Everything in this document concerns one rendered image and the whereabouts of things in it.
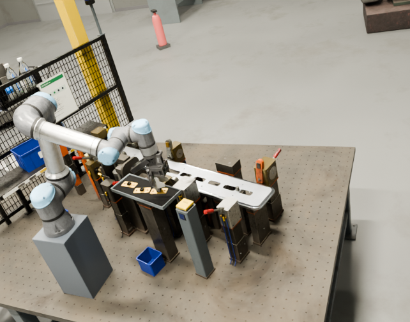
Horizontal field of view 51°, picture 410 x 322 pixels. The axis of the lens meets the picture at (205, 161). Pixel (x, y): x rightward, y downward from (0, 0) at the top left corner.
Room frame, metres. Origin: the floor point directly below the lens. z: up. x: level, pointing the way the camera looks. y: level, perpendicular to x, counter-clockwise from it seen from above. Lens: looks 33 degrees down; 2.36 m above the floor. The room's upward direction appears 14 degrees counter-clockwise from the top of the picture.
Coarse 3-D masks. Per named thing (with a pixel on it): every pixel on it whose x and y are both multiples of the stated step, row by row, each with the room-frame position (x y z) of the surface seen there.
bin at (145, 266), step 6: (144, 252) 1.74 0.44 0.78; (150, 252) 1.76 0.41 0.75; (156, 252) 1.72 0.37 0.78; (138, 258) 1.70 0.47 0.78; (144, 258) 1.73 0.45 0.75; (150, 258) 1.75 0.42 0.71; (156, 258) 1.66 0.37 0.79; (162, 258) 1.68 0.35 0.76; (144, 264) 1.66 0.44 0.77; (150, 264) 1.62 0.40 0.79; (156, 264) 1.65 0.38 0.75; (162, 264) 1.67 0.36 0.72; (144, 270) 1.67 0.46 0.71; (150, 270) 1.63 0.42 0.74; (156, 270) 1.64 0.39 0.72
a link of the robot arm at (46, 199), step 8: (40, 184) 1.76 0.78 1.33; (48, 184) 1.75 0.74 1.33; (56, 184) 1.77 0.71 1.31; (32, 192) 1.72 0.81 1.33; (40, 192) 1.70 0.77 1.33; (48, 192) 1.69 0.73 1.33; (56, 192) 1.72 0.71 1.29; (64, 192) 1.76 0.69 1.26; (32, 200) 1.68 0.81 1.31; (40, 200) 1.66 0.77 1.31; (48, 200) 1.66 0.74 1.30; (56, 200) 1.69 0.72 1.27; (40, 208) 1.65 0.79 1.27; (48, 208) 1.66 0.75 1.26; (56, 208) 1.67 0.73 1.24; (40, 216) 1.67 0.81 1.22; (48, 216) 1.65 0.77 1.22; (56, 216) 1.66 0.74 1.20
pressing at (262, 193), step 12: (132, 156) 2.39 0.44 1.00; (144, 168) 2.21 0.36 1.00; (180, 168) 2.11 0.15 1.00; (192, 168) 2.08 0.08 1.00; (216, 180) 1.90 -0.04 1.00; (228, 180) 1.88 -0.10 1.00; (240, 180) 1.85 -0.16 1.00; (204, 192) 1.82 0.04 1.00; (216, 192) 1.80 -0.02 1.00; (228, 192) 1.77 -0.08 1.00; (252, 192) 1.73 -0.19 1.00; (264, 192) 1.70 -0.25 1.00; (240, 204) 1.65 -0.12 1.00; (252, 204) 1.63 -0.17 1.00; (264, 204) 1.62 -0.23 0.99
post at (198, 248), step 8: (176, 208) 1.57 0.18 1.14; (192, 208) 1.55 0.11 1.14; (184, 216) 1.53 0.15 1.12; (192, 216) 1.54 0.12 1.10; (184, 224) 1.55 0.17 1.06; (192, 224) 1.53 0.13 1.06; (200, 224) 1.56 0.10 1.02; (184, 232) 1.56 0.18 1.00; (192, 232) 1.52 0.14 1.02; (200, 232) 1.55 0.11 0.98; (192, 240) 1.53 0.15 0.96; (200, 240) 1.54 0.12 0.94; (192, 248) 1.54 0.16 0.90; (200, 248) 1.53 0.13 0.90; (192, 256) 1.56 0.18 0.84; (200, 256) 1.52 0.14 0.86; (208, 256) 1.55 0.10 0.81; (200, 264) 1.53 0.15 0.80; (208, 264) 1.54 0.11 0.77; (200, 272) 1.54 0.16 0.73; (208, 272) 1.53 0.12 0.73
